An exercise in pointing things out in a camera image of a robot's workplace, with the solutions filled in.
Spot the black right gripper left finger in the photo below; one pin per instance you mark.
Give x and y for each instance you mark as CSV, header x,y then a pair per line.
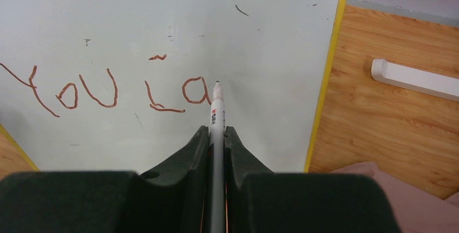
x,y
167,198

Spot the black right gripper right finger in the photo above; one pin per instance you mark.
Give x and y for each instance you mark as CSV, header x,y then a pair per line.
x,y
260,200

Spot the brown whiteboard marker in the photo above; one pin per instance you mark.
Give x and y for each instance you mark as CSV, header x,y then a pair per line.
x,y
217,208

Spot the yellow framed whiteboard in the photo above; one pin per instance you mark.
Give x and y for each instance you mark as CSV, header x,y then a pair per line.
x,y
123,84

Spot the pink garment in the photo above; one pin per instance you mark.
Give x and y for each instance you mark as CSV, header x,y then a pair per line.
x,y
414,209

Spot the metal clothes rack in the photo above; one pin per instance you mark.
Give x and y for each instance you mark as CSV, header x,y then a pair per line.
x,y
414,79

